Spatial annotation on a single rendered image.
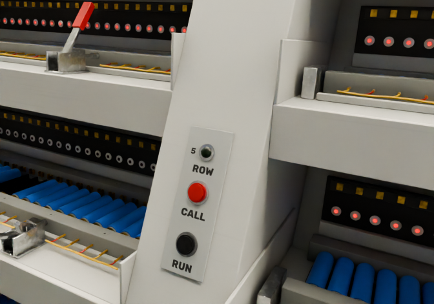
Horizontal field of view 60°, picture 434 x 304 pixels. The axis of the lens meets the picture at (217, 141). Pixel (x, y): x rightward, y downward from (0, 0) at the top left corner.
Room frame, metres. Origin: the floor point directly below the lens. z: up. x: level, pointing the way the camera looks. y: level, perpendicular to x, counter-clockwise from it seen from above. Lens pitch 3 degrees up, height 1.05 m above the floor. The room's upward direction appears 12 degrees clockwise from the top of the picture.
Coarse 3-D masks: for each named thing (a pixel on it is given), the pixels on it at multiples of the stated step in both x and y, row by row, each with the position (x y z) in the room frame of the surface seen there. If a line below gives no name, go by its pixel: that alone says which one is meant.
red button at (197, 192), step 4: (192, 184) 0.31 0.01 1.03; (196, 184) 0.31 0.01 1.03; (200, 184) 0.31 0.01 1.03; (192, 188) 0.31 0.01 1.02; (196, 188) 0.31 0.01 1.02; (200, 188) 0.31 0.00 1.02; (204, 188) 0.31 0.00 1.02; (188, 192) 0.31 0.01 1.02; (192, 192) 0.31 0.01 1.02; (196, 192) 0.31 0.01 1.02; (200, 192) 0.31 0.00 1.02; (204, 192) 0.31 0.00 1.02; (192, 196) 0.31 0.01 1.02; (196, 196) 0.31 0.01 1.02; (200, 196) 0.31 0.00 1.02; (204, 196) 0.31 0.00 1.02; (192, 200) 0.31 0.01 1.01; (196, 200) 0.31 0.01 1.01; (200, 200) 0.31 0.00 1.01
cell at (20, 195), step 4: (52, 180) 0.55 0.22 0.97; (40, 184) 0.54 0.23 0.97; (44, 184) 0.54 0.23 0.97; (48, 184) 0.54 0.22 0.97; (52, 184) 0.55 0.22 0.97; (56, 184) 0.55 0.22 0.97; (28, 188) 0.52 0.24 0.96; (32, 188) 0.52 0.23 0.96; (36, 188) 0.53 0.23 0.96; (40, 188) 0.53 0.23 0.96; (44, 188) 0.53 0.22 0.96; (16, 192) 0.51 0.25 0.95; (20, 192) 0.51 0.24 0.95; (24, 192) 0.51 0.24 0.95; (28, 192) 0.51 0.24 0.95; (32, 192) 0.52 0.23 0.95; (16, 196) 0.50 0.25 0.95; (20, 196) 0.50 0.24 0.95; (24, 196) 0.51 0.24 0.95
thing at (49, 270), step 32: (64, 160) 0.60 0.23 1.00; (0, 224) 0.47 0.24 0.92; (0, 256) 0.40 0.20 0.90; (32, 256) 0.41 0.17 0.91; (64, 256) 0.41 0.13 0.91; (0, 288) 0.41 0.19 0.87; (32, 288) 0.38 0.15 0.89; (64, 288) 0.36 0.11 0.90; (96, 288) 0.36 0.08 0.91; (128, 288) 0.33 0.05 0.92
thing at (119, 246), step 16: (0, 192) 0.49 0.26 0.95; (0, 208) 0.48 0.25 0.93; (16, 208) 0.46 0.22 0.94; (32, 208) 0.46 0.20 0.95; (48, 208) 0.46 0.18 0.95; (48, 224) 0.44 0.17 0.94; (64, 224) 0.43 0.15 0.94; (80, 224) 0.43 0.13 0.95; (80, 240) 0.42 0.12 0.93; (96, 240) 0.41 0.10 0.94; (112, 240) 0.40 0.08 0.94; (128, 240) 0.40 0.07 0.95; (112, 256) 0.40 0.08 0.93; (128, 256) 0.39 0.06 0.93
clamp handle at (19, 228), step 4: (16, 224) 0.41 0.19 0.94; (20, 224) 0.41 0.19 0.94; (16, 228) 0.41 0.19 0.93; (20, 228) 0.41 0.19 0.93; (4, 232) 0.40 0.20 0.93; (8, 232) 0.40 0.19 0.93; (12, 232) 0.40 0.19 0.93; (16, 232) 0.41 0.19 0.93; (20, 232) 0.41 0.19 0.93; (0, 236) 0.39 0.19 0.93; (4, 236) 0.39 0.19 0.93; (8, 236) 0.39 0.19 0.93; (12, 236) 0.40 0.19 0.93
